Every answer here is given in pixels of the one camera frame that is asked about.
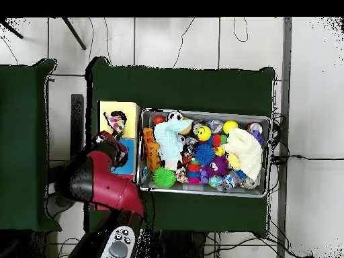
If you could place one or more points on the green spiky rubber ball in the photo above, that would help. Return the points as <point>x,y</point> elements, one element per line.
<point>164,178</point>

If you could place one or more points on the cream muslin cloth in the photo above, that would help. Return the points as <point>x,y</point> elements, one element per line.
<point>247,153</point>

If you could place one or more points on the blue spiky rubber ball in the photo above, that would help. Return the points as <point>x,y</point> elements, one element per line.
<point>204,154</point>

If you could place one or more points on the plain yellow ball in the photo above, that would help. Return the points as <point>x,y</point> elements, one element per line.
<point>230,126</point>

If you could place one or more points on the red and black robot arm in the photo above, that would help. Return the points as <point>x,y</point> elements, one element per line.
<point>107,185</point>

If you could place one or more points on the black tripod leg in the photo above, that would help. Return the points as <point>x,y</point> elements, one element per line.
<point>74,33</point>
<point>12,29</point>

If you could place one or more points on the red ball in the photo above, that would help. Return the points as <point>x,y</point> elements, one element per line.
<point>158,120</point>

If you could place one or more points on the purple monster toy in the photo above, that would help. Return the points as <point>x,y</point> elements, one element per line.
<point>219,165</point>

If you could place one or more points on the yellow smiley face ball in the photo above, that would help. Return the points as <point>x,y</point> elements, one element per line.
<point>203,133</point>

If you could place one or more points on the wooden box with three holes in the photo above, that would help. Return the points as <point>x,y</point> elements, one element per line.
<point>131,113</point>

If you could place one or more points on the orange plastic toy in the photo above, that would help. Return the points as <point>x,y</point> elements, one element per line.
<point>150,150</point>

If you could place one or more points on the light blue muslin cloth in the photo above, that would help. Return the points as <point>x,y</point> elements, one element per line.
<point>168,142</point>

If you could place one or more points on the colourful dotted cloth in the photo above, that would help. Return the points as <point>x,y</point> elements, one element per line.
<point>116,123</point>

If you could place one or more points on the dark green table cloth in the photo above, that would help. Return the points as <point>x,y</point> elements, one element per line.
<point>188,88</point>
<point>21,134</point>

